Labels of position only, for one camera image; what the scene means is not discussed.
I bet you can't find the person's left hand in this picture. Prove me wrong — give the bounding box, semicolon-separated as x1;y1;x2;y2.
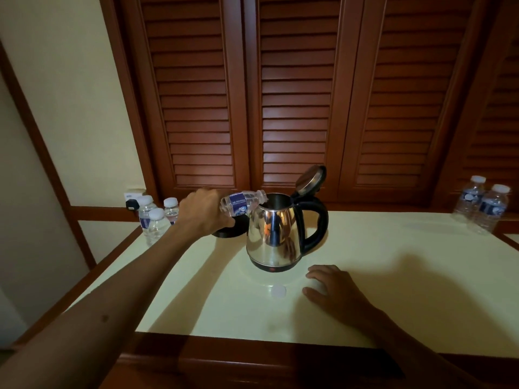
177;188;237;239

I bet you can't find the person's right hand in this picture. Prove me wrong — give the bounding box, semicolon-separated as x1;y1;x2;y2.
302;264;378;327

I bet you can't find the clear water bottle blue label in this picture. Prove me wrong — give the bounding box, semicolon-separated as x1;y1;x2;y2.
470;184;511;236
163;197;181;225
452;175;487;223
219;189;269;218
137;194;158;233

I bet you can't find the clear unlabeled water bottle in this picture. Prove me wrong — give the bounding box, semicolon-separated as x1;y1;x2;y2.
147;207;172;246

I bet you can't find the steel electric kettle black handle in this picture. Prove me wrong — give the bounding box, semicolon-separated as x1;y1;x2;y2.
246;165;330;273

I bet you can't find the person's left forearm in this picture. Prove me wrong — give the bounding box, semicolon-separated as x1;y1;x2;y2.
0;222;199;389

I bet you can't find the person's right forearm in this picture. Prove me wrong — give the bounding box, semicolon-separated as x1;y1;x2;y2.
361;303;483;389

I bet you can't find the black round kettle base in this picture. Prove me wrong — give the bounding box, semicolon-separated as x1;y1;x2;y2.
210;214;250;239

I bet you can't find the brown louvered wooden shutter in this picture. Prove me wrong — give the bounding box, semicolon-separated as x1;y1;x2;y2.
117;0;250;199
243;0;362;195
431;0;519;209
338;0;487;203

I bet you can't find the wooden cabinet cream top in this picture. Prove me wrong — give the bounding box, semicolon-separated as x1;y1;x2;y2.
12;206;519;389

